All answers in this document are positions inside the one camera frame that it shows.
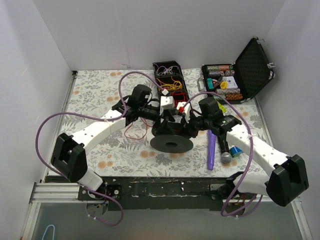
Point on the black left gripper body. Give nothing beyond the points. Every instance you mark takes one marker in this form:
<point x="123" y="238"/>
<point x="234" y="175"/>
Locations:
<point x="162" y="119"/>

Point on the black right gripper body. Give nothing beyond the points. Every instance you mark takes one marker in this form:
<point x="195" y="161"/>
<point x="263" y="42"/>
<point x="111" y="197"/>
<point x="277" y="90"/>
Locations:
<point x="186" y="122"/>

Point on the grey perforated cable spool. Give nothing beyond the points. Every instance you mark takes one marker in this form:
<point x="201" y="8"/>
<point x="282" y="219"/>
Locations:
<point x="171" y="139"/>

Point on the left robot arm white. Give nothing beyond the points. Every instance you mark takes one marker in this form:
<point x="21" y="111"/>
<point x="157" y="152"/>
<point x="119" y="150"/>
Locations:
<point x="70" y="151"/>

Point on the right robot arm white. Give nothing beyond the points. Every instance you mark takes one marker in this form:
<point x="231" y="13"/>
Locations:
<point x="285" y="176"/>

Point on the floral patterned table mat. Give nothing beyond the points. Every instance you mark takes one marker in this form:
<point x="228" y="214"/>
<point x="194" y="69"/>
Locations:
<point x="127" y="152"/>

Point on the black glitter microphone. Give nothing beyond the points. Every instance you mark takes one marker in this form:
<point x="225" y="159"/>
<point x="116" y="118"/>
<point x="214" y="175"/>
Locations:
<point x="226" y="156"/>

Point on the blue green brick block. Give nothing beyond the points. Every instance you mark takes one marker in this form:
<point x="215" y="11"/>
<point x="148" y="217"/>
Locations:
<point x="235" y="152"/>

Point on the yellow big blind button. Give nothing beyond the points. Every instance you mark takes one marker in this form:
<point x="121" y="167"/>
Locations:
<point x="224" y="85"/>

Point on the white card deck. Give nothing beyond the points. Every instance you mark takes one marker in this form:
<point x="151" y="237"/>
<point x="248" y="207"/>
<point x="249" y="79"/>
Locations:
<point x="230" y="82"/>

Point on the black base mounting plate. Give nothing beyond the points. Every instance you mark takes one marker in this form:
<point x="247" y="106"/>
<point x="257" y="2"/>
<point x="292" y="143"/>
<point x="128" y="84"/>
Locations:
<point x="160" y="193"/>

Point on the black poker chip case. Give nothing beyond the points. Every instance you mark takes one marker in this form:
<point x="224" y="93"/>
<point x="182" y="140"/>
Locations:
<point x="252" y="71"/>

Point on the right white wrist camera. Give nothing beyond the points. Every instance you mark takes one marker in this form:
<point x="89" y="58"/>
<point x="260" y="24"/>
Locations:
<point x="184" y="109"/>

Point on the black compartment cable box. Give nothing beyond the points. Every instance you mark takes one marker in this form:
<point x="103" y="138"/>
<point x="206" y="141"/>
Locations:
<point x="168" y="75"/>

